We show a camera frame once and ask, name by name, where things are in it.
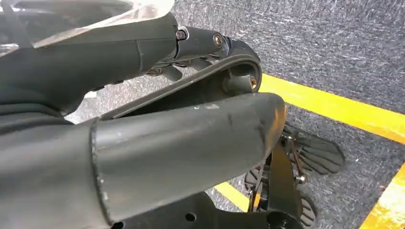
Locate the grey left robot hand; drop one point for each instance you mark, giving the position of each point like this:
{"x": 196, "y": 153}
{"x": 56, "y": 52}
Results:
{"x": 177, "y": 145}

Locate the black robot leg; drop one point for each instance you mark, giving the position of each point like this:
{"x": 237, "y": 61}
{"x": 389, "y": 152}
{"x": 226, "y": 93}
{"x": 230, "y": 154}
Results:
{"x": 202, "y": 215}

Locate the yellow floor tape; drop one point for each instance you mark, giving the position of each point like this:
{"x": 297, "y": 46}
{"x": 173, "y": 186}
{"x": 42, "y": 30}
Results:
{"x": 234, "y": 196}
{"x": 387, "y": 205}
{"x": 335, "y": 109}

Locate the clear plastic cover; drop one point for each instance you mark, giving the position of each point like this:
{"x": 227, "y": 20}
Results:
{"x": 148, "y": 8}

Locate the black robot foot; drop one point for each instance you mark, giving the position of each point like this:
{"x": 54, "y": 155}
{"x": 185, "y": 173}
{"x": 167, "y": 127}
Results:
{"x": 319, "y": 155}

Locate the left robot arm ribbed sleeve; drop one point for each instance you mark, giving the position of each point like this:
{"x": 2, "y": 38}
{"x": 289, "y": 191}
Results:
{"x": 28, "y": 113}

